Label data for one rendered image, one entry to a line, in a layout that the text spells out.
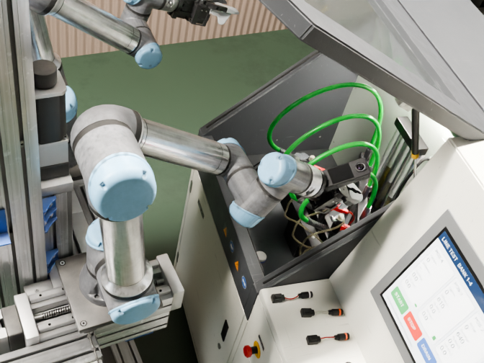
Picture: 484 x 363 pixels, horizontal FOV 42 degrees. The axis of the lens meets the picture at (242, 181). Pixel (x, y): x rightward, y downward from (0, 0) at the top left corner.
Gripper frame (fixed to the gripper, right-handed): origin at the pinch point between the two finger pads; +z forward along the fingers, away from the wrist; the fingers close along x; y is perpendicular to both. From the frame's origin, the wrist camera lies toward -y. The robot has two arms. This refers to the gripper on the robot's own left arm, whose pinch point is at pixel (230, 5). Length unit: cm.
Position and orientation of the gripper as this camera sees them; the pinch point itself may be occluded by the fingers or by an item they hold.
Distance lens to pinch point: 204.0
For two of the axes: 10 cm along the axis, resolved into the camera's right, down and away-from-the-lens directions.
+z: 7.9, 0.1, 6.2
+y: -3.7, 8.1, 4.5
